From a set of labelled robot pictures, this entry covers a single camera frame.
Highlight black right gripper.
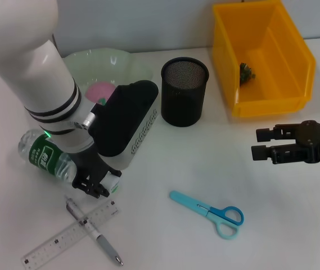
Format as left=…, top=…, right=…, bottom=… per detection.
left=251, top=119, right=320, bottom=166

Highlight clear green-label water bottle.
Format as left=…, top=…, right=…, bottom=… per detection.
left=18, top=128, right=121, bottom=195

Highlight blue and teal scissors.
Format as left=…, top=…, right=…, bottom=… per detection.
left=169, top=190, right=245, bottom=241

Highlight pink peach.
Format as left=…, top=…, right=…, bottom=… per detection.
left=84, top=80, right=116, bottom=106

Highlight black mesh pen holder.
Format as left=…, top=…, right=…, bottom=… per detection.
left=160, top=57, right=210, bottom=128

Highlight green glass fruit plate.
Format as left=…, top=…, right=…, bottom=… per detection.
left=62, top=48, right=155, bottom=107

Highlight green plastic wrapper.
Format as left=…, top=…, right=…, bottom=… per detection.
left=238, top=62, right=257, bottom=86

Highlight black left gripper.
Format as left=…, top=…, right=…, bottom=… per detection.
left=70, top=144, right=123, bottom=200

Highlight white grey ballpoint pen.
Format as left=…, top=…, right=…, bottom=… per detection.
left=65, top=196, right=125, bottom=267

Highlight clear plastic ruler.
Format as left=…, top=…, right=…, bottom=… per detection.
left=21, top=199, right=121, bottom=267

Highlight yellow plastic bin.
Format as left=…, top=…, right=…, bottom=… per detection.
left=211, top=0, right=317, bottom=119

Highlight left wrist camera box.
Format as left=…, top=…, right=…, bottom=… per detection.
left=90, top=79, right=160, bottom=171

